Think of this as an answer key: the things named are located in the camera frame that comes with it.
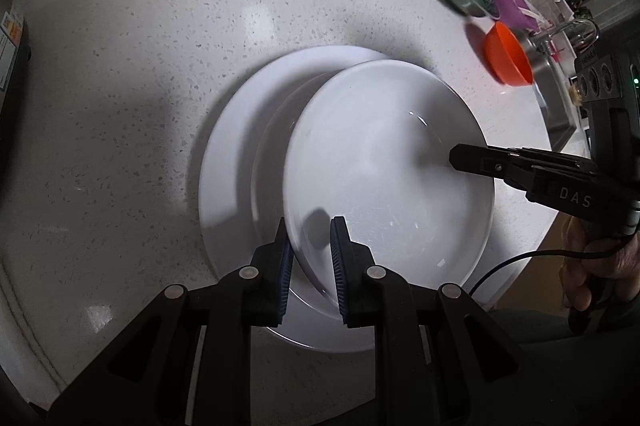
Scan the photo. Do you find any metal faucet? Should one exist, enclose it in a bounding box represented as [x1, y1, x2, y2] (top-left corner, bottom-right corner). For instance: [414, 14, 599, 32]
[530, 18, 601, 57]

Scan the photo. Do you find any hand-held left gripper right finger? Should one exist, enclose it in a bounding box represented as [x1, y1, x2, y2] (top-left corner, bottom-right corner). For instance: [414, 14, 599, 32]
[330, 217, 566, 426]

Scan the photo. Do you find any orange bowl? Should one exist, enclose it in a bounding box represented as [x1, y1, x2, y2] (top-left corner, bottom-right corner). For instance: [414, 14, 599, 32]
[483, 22, 535, 87]

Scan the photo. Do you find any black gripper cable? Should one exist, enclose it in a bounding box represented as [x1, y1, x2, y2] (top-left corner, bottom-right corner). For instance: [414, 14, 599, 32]
[467, 238, 631, 297]

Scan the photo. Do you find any person's right hand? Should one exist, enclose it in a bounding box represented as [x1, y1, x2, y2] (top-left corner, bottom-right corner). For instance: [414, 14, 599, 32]
[561, 216, 640, 312]

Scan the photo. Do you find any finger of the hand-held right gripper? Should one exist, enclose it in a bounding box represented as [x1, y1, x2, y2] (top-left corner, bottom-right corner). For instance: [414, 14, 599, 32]
[449, 143, 598, 192]

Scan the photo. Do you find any deep white plate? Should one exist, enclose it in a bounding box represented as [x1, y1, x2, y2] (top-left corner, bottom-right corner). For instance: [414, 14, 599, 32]
[282, 59, 496, 307]

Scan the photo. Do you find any large white plate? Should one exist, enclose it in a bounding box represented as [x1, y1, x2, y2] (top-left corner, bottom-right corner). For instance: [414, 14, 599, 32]
[198, 45, 401, 353]

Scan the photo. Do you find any steel sink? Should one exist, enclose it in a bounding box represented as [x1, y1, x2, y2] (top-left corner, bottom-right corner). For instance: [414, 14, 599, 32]
[530, 41, 581, 147]

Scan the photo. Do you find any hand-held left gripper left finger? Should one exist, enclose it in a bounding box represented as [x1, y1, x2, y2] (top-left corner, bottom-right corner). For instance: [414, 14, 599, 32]
[47, 217, 296, 426]

